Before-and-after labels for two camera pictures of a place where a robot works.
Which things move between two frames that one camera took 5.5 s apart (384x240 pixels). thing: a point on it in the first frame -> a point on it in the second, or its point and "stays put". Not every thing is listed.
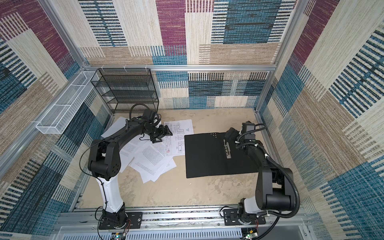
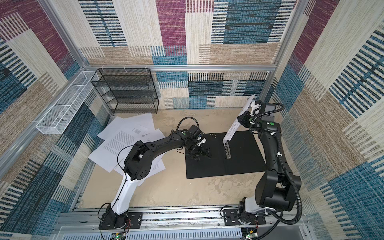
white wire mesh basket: [56, 121] stays put
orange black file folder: [213, 154] stays put
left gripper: [162, 133] -> [199, 153]
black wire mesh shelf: [122, 88] stays put
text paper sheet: [169, 166] -> [157, 165]
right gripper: [232, 136] -> [243, 116]
